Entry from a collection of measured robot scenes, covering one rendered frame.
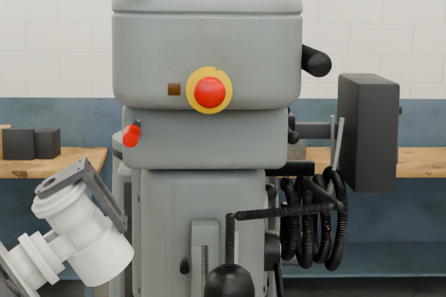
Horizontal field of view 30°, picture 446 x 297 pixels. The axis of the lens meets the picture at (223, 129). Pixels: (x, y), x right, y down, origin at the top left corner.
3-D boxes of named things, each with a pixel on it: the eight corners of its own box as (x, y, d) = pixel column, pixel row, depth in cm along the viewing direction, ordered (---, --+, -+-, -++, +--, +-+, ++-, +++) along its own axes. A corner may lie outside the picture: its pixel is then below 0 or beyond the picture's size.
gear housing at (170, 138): (290, 171, 120) (291, 103, 118) (121, 171, 118) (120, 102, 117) (265, 132, 153) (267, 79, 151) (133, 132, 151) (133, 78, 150)
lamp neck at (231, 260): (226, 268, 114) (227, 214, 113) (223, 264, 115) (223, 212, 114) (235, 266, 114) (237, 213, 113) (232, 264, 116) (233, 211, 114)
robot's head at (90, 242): (74, 307, 88) (141, 256, 90) (20, 235, 85) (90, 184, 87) (62, 287, 94) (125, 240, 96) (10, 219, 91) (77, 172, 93)
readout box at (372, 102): (402, 194, 155) (407, 83, 152) (354, 194, 155) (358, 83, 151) (376, 172, 175) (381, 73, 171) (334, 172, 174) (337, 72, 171)
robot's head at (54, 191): (66, 270, 89) (127, 237, 88) (20, 209, 86) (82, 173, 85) (70, 243, 95) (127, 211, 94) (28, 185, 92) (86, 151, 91)
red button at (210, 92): (225, 109, 103) (226, 77, 103) (194, 109, 103) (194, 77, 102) (224, 106, 106) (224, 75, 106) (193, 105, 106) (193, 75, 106)
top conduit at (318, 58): (332, 77, 111) (332, 52, 111) (300, 77, 111) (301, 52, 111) (288, 54, 156) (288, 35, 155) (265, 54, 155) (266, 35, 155)
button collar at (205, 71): (232, 114, 106) (232, 67, 105) (185, 114, 106) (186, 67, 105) (231, 111, 108) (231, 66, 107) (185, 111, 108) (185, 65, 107)
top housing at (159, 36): (307, 112, 109) (310, -11, 106) (107, 111, 107) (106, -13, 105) (269, 77, 155) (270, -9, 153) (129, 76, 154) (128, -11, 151)
